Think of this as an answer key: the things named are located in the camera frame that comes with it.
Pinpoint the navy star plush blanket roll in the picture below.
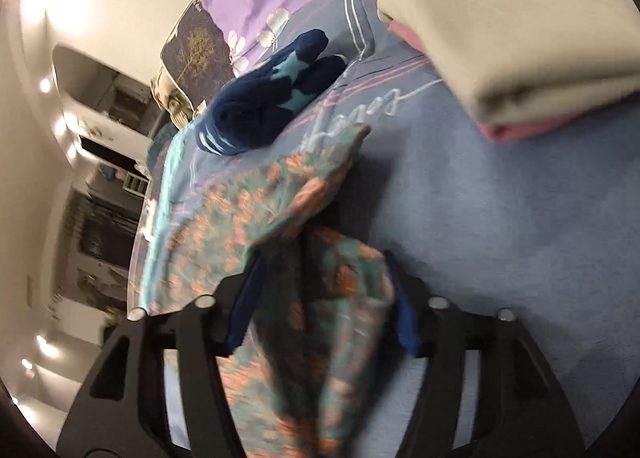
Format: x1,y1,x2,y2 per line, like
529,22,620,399
195,29,347,157

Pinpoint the beige clothes pile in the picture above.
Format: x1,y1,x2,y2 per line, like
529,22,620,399
151,66,194,130

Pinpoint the folded beige garment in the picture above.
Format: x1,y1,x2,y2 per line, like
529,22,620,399
378,0,639,119

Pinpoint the turquoise blanket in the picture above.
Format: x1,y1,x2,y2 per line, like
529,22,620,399
127,120,200,315

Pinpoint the blue plaid bed sheet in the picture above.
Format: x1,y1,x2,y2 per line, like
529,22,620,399
170,0,639,457

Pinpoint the folded pink garment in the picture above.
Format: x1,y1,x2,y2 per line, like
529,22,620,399
387,19,601,144

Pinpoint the floral green orange shirt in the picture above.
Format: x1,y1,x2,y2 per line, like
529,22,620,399
139,124,395,457

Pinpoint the dark tree pattern headboard cushion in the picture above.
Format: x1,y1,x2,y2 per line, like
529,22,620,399
160,0,235,109

